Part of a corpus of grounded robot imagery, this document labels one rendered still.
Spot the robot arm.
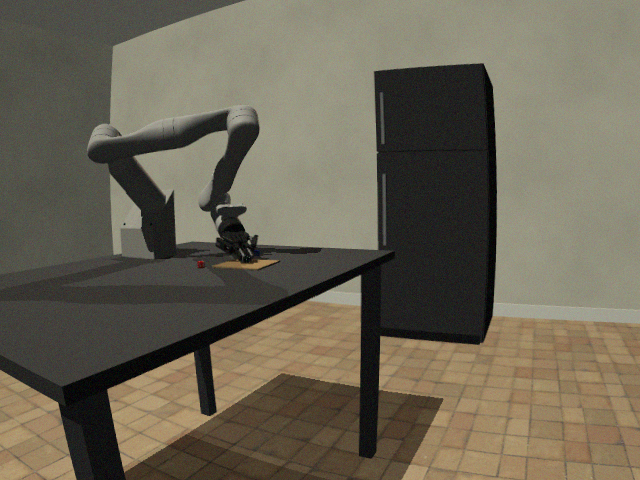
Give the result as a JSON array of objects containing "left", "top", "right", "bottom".
[{"left": 87, "top": 105, "right": 260, "bottom": 231}]

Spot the tan square mat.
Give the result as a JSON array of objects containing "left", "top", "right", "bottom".
[{"left": 212, "top": 259, "right": 280, "bottom": 270}]

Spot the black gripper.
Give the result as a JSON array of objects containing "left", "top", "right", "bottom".
[{"left": 216, "top": 217, "right": 258, "bottom": 262}]

